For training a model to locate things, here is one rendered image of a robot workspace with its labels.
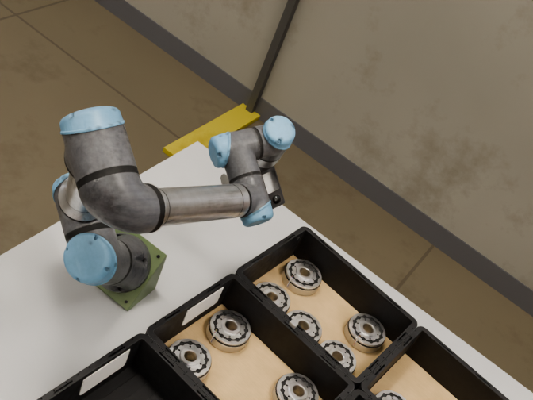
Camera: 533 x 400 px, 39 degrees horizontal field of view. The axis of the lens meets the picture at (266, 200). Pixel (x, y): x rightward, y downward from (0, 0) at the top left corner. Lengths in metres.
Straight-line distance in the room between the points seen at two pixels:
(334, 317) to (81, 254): 0.68
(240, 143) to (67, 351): 0.65
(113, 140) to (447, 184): 2.42
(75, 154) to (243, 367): 0.68
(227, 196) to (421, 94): 2.03
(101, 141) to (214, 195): 0.29
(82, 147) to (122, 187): 0.10
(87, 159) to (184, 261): 0.81
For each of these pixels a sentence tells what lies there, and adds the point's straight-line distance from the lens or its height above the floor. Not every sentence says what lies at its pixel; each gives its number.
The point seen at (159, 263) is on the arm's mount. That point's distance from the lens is 1.93.
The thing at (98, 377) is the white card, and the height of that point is 0.89.
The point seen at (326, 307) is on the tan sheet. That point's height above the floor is 0.83.
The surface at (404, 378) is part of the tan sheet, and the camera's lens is 1.97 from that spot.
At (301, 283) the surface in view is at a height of 0.86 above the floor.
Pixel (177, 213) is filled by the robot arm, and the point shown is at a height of 1.24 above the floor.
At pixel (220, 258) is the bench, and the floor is 0.70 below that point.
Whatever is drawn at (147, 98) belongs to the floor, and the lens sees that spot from 3.84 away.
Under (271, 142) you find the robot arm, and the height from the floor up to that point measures 1.25.
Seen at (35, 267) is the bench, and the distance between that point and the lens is 2.01.
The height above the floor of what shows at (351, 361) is 0.86.
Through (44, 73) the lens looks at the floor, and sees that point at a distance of 3.84.
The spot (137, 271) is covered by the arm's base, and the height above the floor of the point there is 0.82.
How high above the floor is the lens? 2.23
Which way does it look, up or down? 40 degrees down
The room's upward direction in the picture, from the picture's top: 25 degrees clockwise
